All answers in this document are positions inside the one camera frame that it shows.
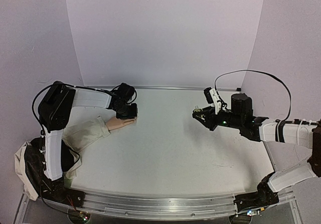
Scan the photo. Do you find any white nail polish bottle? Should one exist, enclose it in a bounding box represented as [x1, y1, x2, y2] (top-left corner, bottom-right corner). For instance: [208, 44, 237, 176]
[193, 106, 202, 113]

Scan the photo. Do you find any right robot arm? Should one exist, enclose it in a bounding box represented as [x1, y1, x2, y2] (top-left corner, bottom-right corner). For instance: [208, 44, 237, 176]
[192, 88, 320, 195]

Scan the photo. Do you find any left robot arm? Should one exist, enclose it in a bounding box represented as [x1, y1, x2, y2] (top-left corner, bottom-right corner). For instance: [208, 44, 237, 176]
[32, 81, 138, 181]

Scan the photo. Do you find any mannequin hand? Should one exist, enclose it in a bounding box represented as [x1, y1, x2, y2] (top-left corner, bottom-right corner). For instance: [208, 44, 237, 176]
[105, 117, 136, 131]

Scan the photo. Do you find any beige sleeve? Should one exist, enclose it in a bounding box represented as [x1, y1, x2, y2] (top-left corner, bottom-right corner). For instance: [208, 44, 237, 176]
[14, 117, 110, 201]

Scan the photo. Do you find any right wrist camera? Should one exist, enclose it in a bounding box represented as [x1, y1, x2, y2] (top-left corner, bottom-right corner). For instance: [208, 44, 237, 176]
[204, 87, 227, 115]

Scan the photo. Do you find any aluminium back table rail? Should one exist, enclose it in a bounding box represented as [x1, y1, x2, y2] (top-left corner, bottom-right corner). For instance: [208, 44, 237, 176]
[85, 85, 242, 92]

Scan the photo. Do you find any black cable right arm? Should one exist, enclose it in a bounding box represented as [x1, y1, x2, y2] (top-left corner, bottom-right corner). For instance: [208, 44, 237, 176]
[214, 69, 321, 124]

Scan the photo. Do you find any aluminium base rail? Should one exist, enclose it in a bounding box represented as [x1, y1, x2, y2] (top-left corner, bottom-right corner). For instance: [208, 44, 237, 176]
[14, 187, 302, 223]

